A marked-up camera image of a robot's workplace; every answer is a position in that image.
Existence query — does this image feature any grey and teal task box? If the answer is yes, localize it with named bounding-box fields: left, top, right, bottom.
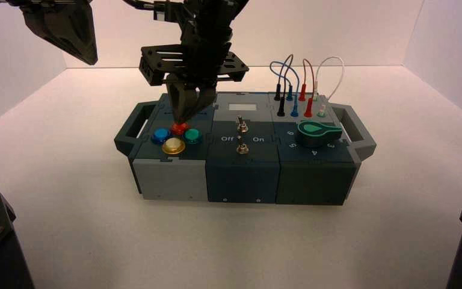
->
left=114, top=92, right=378, bottom=207

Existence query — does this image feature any blue push button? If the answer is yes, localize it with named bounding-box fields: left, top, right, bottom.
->
left=151, top=127, right=172, bottom=145

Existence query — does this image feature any yellow push button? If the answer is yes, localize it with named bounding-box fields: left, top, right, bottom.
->
left=161, top=137, right=186, bottom=155

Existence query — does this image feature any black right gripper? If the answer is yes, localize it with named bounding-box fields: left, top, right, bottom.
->
left=139, top=10, right=250, bottom=125

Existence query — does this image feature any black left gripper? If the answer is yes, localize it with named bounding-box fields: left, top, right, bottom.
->
left=0, top=0, right=99, bottom=66

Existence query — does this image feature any blue jumper cable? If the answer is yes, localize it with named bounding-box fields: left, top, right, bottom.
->
left=269, top=61, right=300, bottom=118

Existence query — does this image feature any red push button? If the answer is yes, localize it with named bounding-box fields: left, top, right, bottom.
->
left=170, top=122, right=190, bottom=137

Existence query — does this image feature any white jumper cable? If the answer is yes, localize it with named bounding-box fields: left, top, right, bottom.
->
left=312, top=56, right=345, bottom=119

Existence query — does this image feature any red jumper cable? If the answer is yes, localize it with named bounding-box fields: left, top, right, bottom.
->
left=298, top=58, right=316, bottom=118

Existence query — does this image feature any green push button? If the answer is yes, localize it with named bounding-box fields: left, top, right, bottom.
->
left=182, top=128, right=203, bottom=145

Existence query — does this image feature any black jumper cable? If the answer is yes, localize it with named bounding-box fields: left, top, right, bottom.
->
left=274, top=54, right=295, bottom=117

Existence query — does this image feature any green rotary knob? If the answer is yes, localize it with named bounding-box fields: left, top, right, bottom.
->
left=297, top=121, right=343, bottom=149

